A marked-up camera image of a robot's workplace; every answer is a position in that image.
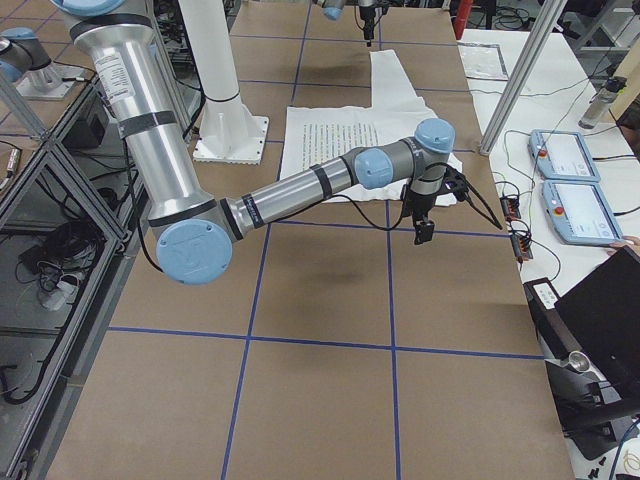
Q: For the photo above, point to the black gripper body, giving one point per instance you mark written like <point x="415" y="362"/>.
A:
<point x="421" y="206"/>
<point x="366" y="16"/>

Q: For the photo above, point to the white printed t-shirt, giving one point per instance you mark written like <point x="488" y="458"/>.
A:
<point x="316" y="135"/>

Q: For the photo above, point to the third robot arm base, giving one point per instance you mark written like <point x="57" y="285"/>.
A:
<point x="26" y="63"/>

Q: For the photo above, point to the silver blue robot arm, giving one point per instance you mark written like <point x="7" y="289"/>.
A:
<point x="333" y="9"/>
<point x="194" y="230"/>

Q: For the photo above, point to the far orange circuit board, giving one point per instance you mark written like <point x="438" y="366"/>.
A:
<point x="511" y="208"/>

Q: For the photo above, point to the orange circuit board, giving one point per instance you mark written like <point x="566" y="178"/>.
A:
<point x="511" y="208"/>
<point x="521" y="245"/>

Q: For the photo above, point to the near orange circuit board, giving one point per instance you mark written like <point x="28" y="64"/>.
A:
<point x="521" y="245"/>

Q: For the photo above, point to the red fire extinguisher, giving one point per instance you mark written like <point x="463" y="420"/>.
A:
<point x="462" y="16"/>

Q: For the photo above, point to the plastic sleeve with paper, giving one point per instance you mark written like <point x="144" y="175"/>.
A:
<point x="482" y="61"/>

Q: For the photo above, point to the far blue teach pendant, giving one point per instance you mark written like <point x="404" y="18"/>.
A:
<point x="562" y="155"/>

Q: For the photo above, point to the blue teach pendant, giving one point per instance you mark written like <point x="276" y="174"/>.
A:
<point x="580" y="213"/>
<point x="562" y="155"/>

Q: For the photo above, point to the near blue teach pendant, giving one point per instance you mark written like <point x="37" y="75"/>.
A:
<point x="580" y="213"/>

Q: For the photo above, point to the black laptop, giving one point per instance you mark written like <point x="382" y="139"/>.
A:
<point x="602" y="313"/>

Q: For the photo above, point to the grey water bottle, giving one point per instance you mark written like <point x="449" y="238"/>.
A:
<point x="602" y="101"/>

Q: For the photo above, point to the black monitor stand box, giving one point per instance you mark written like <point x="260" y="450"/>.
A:
<point x="594" y="413"/>

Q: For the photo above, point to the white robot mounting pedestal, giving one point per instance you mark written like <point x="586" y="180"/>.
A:
<point x="228" y="131"/>

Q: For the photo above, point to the aluminium frame post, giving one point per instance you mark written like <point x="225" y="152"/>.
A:
<point x="536" y="40"/>

